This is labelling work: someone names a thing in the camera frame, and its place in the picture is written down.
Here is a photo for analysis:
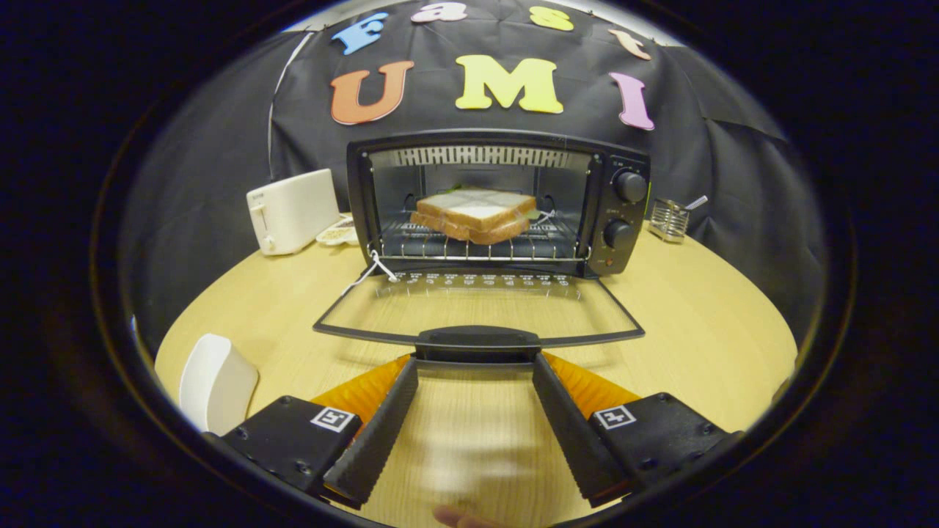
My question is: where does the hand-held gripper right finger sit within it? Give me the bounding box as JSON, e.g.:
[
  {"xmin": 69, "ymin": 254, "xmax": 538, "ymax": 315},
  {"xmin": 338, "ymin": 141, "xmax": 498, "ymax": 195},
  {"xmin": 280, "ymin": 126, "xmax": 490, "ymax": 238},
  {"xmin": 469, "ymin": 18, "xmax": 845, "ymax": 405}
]
[{"xmin": 532, "ymin": 352, "xmax": 743, "ymax": 508}]

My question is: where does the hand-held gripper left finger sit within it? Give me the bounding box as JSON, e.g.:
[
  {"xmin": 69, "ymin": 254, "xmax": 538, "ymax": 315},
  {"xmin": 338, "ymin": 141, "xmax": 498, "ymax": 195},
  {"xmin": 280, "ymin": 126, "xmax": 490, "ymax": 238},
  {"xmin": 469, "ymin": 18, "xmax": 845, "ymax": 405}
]
[{"xmin": 202, "ymin": 356, "xmax": 420, "ymax": 508}]

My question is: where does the sandwich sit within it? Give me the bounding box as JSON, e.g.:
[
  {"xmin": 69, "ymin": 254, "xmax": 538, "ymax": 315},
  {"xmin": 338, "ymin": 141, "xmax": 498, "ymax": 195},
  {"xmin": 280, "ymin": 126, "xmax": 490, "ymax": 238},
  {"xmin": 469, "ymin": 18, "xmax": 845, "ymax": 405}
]
[{"xmin": 409, "ymin": 187, "xmax": 538, "ymax": 246}]

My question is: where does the black toaster oven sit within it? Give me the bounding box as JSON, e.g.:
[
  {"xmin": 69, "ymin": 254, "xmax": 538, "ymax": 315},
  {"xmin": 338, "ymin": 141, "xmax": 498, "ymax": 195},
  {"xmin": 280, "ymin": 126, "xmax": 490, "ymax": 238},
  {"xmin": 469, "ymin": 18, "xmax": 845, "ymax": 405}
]
[{"xmin": 313, "ymin": 130, "xmax": 651, "ymax": 365}]

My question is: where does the white pop-up toaster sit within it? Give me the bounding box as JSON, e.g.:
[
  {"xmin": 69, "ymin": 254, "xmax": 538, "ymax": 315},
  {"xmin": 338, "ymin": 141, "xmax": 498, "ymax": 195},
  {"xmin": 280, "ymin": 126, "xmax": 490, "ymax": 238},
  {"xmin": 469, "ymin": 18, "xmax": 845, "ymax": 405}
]
[{"xmin": 246, "ymin": 169, "xmax": 342, "ymax": 257}]

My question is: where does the white rectangular plate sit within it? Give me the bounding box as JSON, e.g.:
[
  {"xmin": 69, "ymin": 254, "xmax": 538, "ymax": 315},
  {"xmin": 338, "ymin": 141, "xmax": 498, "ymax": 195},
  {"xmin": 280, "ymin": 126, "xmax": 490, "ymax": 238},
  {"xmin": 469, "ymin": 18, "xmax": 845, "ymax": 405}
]
[{"xmin": 179, "ymin": 334, "xmax": 260, "ymax": 437}]

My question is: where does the white compartment tray with beans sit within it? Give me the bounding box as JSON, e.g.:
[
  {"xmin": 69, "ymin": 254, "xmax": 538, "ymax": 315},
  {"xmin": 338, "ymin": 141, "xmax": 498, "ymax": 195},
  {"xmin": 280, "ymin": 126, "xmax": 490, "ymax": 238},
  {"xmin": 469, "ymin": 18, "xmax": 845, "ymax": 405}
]
[{"xmin": 315, "ymin": 214, "xmax": 360, "ymax": 247}]

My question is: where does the white string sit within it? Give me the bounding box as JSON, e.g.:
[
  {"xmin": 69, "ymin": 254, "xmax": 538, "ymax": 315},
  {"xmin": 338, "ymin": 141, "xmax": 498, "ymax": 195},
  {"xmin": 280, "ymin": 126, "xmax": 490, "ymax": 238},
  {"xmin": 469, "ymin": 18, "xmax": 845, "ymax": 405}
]
[{"xmin": 343, "ymin": 249, "xmax": 401, "ymax": 294}]

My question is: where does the wire mesh holder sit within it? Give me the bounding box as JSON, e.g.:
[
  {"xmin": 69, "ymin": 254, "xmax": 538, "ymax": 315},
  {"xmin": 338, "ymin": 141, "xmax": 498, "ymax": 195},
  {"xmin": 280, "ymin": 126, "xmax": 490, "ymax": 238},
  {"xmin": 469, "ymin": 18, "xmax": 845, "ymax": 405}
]
[{"xmin": 647, "ymin": 197, "xmax": 690, "ymax": 244}]

